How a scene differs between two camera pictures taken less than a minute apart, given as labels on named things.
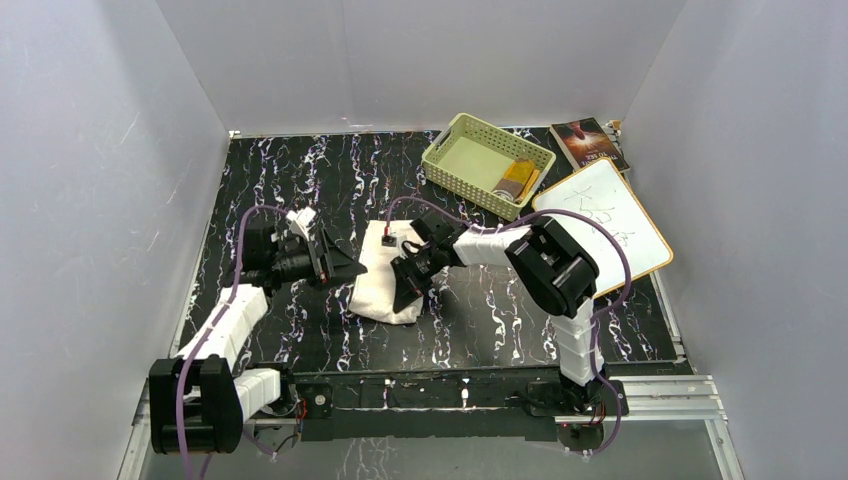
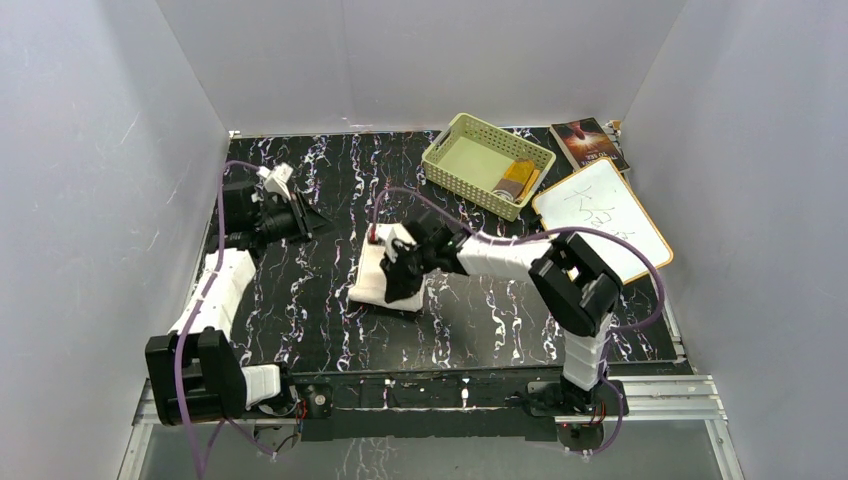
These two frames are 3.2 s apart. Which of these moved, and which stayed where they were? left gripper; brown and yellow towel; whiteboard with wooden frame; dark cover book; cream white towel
Moved: cream white towel; left gripper
Stayed: whiteboard with wooden frame; dark cover book; brown and yellow towel
